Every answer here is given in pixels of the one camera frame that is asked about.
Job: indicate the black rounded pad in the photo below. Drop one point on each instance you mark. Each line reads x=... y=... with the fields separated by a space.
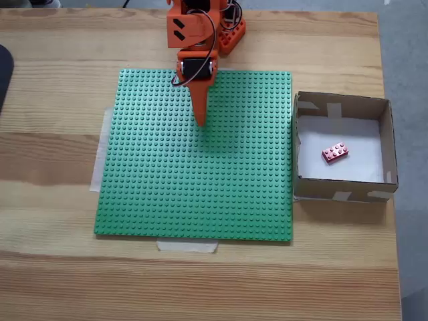
x=5 y=73

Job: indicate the masking tape strip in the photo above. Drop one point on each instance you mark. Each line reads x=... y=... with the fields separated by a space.
x=97 y=167
x=187 y=246

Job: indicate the white paper sheet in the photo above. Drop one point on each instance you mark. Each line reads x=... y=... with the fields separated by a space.
x=361 y=164

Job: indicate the green lego baseplate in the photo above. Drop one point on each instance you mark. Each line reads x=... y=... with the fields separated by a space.
x=167 y=184

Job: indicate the brown cardboard box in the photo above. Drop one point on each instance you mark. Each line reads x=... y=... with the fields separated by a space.
x=314 y=189

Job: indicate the red lego block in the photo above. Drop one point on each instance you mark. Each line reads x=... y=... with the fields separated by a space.
x=335 y=152

